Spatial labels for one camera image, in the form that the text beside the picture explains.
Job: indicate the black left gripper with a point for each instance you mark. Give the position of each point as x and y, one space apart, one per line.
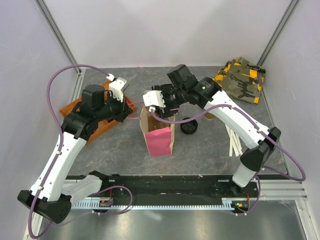
124 110

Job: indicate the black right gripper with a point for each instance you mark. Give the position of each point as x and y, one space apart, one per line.
165 112

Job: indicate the pink and cream paper bag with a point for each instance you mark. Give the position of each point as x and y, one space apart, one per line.
159 136

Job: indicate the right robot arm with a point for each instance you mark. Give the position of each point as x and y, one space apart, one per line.
210 97

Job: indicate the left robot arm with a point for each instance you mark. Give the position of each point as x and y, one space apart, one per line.
47 196

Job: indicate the orange compartment tray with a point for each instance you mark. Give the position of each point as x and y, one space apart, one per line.
93 114

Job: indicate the black cup lid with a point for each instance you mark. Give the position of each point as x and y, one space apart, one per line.
189 127

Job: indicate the stacked brown paper cups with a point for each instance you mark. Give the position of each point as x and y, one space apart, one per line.
209 116

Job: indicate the camouflage folded cloth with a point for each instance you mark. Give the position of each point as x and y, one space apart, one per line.
241 80

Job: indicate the white wrapped straw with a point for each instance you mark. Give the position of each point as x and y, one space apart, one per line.
235 143
231 152

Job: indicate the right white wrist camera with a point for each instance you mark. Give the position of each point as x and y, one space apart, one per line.
154 98

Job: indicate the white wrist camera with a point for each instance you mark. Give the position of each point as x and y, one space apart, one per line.
117 87
154 98

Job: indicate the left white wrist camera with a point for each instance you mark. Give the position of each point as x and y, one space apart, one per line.
117 87

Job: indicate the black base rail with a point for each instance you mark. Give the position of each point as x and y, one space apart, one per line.
172 189

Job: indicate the white slotted cable duct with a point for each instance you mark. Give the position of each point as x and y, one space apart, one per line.
100 204

